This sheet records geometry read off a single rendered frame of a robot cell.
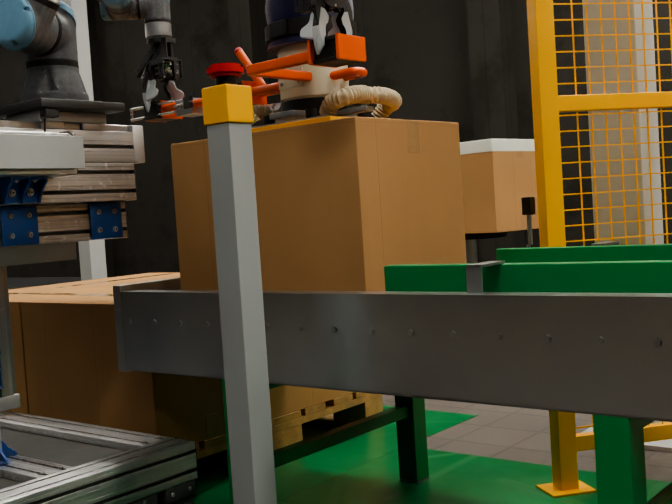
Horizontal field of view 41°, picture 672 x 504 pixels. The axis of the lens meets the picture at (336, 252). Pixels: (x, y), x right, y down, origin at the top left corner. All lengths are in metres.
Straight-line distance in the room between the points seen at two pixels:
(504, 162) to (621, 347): 2.56
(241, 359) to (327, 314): 0.20
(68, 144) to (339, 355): 0.72
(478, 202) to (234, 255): 2.39
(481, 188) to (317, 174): 2.04
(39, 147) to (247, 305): 0.56
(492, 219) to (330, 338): 2.21
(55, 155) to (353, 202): 0.62
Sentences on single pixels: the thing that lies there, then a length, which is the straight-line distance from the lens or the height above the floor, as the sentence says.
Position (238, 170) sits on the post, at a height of 0.84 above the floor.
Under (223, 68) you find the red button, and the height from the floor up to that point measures 1.03.
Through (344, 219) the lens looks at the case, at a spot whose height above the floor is 0.74.
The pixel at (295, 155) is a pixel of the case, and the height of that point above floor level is 0.88.
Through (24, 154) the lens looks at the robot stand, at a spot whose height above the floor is 0.91.
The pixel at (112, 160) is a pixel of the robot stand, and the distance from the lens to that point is 2.19.
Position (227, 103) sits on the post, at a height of 0.96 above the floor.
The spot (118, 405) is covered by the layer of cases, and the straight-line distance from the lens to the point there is 2.56.
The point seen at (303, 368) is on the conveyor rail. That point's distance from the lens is 1.83.
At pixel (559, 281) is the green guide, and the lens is 1.62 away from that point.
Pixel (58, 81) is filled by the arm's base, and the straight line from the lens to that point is 2.14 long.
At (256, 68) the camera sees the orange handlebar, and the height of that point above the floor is 1.08.
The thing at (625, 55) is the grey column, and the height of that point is 1.16.
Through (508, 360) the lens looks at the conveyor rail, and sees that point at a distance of 1.56.
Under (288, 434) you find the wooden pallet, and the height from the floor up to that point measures 0.08.
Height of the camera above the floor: 0.75
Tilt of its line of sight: 3 degrees down
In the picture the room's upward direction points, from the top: 4 degrees counter-clockwise
